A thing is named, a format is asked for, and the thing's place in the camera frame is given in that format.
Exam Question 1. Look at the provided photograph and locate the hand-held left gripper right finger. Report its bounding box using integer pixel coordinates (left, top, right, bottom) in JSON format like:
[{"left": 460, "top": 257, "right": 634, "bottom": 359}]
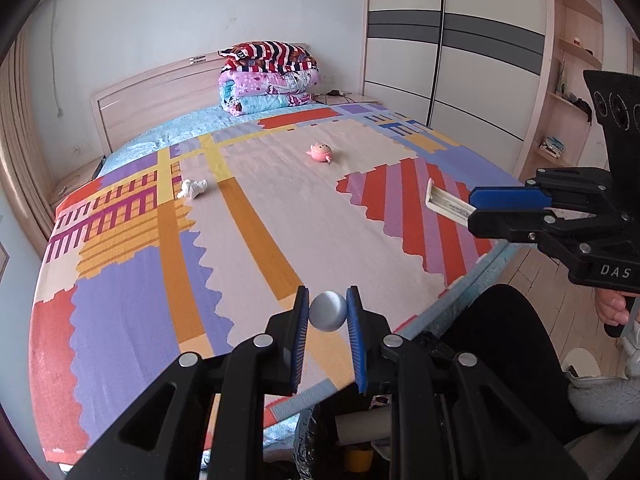
[{"left": 346, "top": 285, "right": 588, "bottom": 480}]

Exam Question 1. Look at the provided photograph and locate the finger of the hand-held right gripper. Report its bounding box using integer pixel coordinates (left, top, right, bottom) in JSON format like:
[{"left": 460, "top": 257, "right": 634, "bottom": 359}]
[
  {"left": 468, "top": 208, "right": 592, "bottom": 246},
  {"left": 469, "top": 167, "right": 612, "bottom": 210}
]

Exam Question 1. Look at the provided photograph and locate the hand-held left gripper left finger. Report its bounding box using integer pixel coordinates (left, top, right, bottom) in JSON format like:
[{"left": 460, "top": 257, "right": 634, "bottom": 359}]
[{"left": 65, "top": 285, "right": 311, "bottom": 480}]

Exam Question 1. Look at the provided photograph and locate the grey round ball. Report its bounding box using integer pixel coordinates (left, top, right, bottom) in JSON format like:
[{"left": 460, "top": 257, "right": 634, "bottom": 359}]
[{"left": 308, "top": 290, "right": 348, "bottom": 333}]

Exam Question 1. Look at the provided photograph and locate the cream box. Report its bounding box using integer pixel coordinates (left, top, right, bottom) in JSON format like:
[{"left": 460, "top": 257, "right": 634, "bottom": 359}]
[{"left": 424, "top": 178, "right": 474, "bottom": 220}]

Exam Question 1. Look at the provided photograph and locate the black trash bin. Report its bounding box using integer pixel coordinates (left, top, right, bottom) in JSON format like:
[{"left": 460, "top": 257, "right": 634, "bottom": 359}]
[{"left": 294, "top": 399, "right": 402, "bottom": 480}]

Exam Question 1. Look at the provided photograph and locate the person's right hand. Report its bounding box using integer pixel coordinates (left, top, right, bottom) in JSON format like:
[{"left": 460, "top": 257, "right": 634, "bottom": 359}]
[{"left": 593, "top": 289, "right": 632, "bottom": 327}]

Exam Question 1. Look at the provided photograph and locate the small book stack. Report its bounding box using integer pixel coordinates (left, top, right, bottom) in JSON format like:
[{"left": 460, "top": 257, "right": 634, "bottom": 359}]
[{"left": 538, "top": 135, "right": 567, "bottom": 157}]

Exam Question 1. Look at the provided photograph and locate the dark shelf object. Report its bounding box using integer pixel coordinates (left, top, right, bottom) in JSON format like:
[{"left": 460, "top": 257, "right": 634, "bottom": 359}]
[{"left": 562, "top": 90, "right": 594, "bottom": 124}]

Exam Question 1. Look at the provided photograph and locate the person's leg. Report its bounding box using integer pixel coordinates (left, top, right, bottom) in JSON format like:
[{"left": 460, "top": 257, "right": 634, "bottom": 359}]
[{"left": 434, "top": 283, "right": 569, "bottom": 447}]

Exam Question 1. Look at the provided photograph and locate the colourful patterned bed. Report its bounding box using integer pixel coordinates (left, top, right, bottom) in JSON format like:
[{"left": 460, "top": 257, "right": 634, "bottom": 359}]
[{"left": 29, "top": 102, "right": 524, "bottom": 466}]

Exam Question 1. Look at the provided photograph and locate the grey fluffy slipper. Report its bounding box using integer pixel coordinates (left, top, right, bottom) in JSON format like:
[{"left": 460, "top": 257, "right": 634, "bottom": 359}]
[{"left": 560, "top": 347, "right": 640, "bottom": 429}]

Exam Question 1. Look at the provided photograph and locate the white sliding wardrobe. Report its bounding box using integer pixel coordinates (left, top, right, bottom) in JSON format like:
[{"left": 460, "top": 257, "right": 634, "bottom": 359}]
[{"left": 362, "top": 0, "right": 549, "bottom": 172}]

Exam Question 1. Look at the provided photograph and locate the wooden open bookshelf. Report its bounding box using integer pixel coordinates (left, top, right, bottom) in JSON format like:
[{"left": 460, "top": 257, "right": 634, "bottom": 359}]
[{"left": 522, "top": 0, "right": 609, "bottom": 174}]

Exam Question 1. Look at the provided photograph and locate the wooden nightstand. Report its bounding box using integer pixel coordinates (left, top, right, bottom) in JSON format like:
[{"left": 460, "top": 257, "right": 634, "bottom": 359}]
[
  {"left": 310, "top": 91, "right": 379, "bottom": 109},
  {"left": 49, "top": 155, "right": 107, "bottom": 209}
]

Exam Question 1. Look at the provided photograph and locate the crumpled white tissue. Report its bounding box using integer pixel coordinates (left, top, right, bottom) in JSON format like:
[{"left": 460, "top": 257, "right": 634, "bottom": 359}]
[{"left": 176, "top": 178, "right": 209, "bottom": 200}]

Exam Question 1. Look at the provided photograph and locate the pink pig toy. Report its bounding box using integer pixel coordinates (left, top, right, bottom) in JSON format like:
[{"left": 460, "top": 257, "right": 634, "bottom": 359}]
[{"left": 306, "top": 143, "right": 335, "bottom": 165}]

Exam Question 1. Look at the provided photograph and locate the pink folded quilt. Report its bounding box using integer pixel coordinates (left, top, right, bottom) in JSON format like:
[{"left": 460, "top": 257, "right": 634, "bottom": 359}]
[{"left": 218, "top": 66, "right": 321, "bottom": 117}]

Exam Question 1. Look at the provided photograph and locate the striped folded blanket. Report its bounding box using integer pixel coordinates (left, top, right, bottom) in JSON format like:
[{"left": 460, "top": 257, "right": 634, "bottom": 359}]
[{"left": 218, "top": 40, "right": 319, "bottom": 75}]

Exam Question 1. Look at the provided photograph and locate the wooden bed headboard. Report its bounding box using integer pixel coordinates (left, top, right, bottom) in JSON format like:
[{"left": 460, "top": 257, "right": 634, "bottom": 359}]
[{"left": 90, "top": 42, "right": 312, "bottom": 159}]

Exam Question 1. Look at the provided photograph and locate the beige curtain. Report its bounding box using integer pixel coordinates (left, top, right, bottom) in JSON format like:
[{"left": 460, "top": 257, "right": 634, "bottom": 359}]
[{"left": 0, "top": 35, "right": 57, "bottom": 248}]

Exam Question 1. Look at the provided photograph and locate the black charger cable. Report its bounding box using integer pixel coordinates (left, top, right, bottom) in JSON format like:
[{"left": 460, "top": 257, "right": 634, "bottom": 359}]
[{"left": 314, "top": 88, "right": 354, "bottom": 104}]

